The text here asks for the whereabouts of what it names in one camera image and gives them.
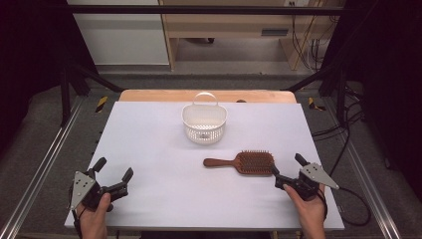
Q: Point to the white plastic basket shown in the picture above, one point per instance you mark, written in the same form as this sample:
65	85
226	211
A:
204	119

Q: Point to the brown wooden hairbrush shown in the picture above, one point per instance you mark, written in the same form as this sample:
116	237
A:
253	163

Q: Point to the grey desk label box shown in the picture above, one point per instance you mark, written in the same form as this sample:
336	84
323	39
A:
274	32

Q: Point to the person's left hand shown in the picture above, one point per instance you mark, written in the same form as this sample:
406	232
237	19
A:
94	217

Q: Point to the black curtain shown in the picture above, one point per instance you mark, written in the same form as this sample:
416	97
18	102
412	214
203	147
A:
30	49
391	83

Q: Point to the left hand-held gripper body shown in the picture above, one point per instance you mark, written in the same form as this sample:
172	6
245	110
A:
83	189

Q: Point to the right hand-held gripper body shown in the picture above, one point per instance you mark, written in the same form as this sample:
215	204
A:
313	176

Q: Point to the aluminium floor rail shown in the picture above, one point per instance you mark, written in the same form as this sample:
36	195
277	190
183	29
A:
365	172
43	162

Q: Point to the black horizontal frame bar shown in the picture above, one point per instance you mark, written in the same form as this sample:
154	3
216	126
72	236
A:
199	9

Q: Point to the black frame strut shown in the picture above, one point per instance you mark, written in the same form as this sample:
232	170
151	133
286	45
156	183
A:
96	78
312	78

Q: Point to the white cabinet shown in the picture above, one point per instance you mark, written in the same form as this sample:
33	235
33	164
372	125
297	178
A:
122	40

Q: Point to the person's right hand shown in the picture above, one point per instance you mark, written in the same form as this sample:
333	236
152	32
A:
312	214

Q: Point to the white wall socket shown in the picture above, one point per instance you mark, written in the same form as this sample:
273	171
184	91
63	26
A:
295	2

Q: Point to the yellow black floor tape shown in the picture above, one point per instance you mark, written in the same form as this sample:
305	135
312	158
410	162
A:
313	104
101	104

